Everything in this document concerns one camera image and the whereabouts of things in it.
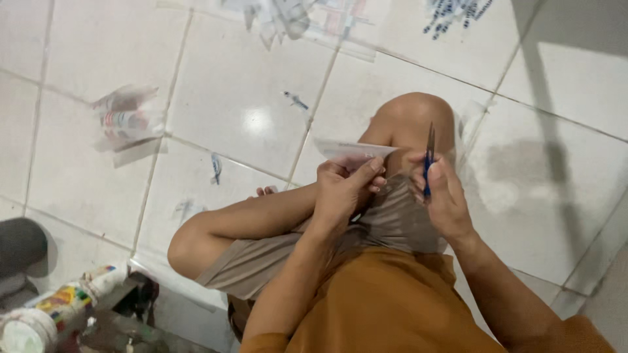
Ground heap of cut paper sheets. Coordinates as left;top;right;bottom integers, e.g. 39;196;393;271
219;0;378;62

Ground orange shirt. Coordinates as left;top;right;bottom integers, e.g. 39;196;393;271
228;246;617;353

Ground beige shorts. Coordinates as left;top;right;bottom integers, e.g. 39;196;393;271
195;174;448;301

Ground white paper sheet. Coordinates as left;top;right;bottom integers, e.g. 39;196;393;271
314;138;400;171

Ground blue handled scissors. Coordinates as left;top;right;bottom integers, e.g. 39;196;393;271
423;122;436;199

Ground colourful labelled plastic bottle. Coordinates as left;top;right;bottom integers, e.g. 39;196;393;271
0;265;129;353

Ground clear plastic printed wrapper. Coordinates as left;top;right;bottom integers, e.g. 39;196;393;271
91;84;166;154

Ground person's left hand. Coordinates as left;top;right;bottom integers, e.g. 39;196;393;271
315;156;388;231

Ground person's right hand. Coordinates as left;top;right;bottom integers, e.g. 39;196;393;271
409;151;476;239

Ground dark grey round object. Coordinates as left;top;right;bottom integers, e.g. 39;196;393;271
0;217;49;297

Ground person's legs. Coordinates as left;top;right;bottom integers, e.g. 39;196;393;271
167;92;456;280

